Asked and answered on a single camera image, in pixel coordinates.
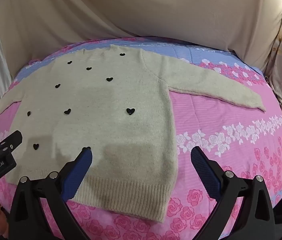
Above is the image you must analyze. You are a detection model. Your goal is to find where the beige sweater with black hearts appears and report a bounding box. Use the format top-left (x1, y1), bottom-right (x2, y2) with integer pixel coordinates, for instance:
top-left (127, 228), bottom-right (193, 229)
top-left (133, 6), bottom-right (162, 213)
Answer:
top-left (0, 44), bottom-right (267, 223)

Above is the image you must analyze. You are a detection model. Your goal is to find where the beige draped cloth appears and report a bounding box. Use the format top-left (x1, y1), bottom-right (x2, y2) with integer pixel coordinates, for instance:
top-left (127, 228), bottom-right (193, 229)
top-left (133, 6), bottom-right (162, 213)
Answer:
top-left (0, 0), bottom-right (282, 73)

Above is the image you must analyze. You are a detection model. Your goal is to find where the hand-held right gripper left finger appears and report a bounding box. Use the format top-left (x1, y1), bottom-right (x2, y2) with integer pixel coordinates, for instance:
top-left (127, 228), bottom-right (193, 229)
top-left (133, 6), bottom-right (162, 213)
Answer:
top-left (8, 147), bottom-right (93, 240)

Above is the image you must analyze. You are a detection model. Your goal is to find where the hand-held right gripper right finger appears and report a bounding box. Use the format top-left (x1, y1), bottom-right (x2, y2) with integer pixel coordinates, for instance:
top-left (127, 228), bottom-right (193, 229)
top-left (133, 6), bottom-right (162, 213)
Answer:
top-left (190, 146), bottom-right (276, 240)

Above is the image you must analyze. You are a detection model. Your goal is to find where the pink floral bedsheet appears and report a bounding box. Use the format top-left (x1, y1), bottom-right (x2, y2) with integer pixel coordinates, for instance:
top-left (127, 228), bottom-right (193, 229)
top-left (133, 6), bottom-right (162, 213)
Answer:
top-left (0, 37), bottom-right (282, 240)

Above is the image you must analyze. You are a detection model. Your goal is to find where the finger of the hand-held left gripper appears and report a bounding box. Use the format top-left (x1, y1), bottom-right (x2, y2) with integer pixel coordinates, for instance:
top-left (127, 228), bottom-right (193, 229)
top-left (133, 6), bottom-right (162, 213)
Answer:
top-left (0, 130), bottom-right (23, 156)

